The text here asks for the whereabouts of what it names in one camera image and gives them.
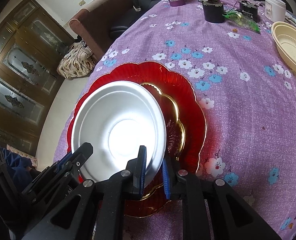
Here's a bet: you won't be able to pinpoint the large white foam bowl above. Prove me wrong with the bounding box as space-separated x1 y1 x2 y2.
68 81 166 185

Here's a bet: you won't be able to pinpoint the white plastic jar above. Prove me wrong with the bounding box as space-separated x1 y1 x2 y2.
264 0 286 22

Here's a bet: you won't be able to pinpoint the brown fabric armchair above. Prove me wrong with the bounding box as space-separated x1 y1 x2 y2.
69 0 133 62

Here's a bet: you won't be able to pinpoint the wooden glass-door cabinet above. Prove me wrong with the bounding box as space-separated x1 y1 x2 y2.
0 0 73 155

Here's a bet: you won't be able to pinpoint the white cloth gloves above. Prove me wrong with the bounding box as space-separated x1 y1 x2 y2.
285 10 296 27

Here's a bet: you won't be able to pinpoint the beige plastic ribbed bowl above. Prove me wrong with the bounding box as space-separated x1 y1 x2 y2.
271 21 296 72

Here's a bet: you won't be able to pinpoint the large red glass plate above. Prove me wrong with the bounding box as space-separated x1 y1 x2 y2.
66 61 208 218

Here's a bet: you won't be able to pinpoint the black cup with cork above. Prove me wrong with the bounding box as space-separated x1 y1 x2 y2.
201 0 224 23

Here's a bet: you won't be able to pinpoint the green plastic wrapper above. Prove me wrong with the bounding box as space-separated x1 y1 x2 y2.
223 10 260 33

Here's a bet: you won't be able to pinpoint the patterned blanket bundle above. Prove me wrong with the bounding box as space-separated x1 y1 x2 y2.
57 40 95 79

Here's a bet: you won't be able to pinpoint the small red glass plate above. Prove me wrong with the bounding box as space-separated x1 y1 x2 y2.
135 81 186 202

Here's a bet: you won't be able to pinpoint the black electronic device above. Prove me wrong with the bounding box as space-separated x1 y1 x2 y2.
237 0 259 23

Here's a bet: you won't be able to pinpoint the purple floral tablecloth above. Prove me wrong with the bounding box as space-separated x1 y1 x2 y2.
53 0 296 240

